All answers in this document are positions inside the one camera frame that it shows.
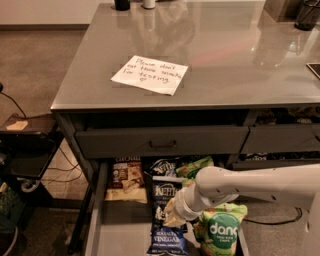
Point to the black side cart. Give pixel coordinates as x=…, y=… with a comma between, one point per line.
x=28, y=146

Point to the front green Dang chip bag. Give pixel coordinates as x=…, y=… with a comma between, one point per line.
x=217, y=229

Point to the grey top left drawer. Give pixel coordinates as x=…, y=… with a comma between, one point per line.
x=161, y=141

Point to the green dang chip bag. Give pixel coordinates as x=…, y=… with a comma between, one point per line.
x=217, y=229
x=190, y=170
x=187, y=182

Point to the open grey middle drawer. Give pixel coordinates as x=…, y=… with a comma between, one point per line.
x=118, y=228

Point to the blue kettle chip bag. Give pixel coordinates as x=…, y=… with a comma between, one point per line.
x=164, y=167
x=165, y=241

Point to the back green Dang chip bag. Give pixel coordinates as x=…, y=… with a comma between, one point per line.
x=190, y=170

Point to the black mesh pen holder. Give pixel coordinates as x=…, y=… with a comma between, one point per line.
x=308, y=15

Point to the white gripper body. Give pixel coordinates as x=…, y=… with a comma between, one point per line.
x=179, y=204

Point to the grey middle right drawer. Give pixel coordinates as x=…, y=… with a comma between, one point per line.
x=251, y=165

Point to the white handwritten paper note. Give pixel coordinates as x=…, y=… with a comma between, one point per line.
x=151, y=74

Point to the middle green Dang chip bag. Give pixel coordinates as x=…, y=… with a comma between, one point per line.
x=187, y=182

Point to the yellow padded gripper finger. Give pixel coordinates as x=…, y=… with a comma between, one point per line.
x=170, y=207
x=173, y=221

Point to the brown cracker snack bag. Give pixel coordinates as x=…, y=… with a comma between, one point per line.
x=126, y=181

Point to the grey top right drawer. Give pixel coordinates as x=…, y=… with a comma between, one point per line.
x=283, y=138

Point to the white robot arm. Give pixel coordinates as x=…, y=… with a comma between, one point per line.
x=298, y=186

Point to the dark tablet on counter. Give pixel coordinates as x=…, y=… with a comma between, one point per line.
x=314, y=68

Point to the white cup on counter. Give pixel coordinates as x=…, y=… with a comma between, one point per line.
x=149, y=4

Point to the dark cup on counter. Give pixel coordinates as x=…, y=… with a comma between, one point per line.
x=122, y=5

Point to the grey drawer cabinet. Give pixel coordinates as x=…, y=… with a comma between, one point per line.
x=244, y=70

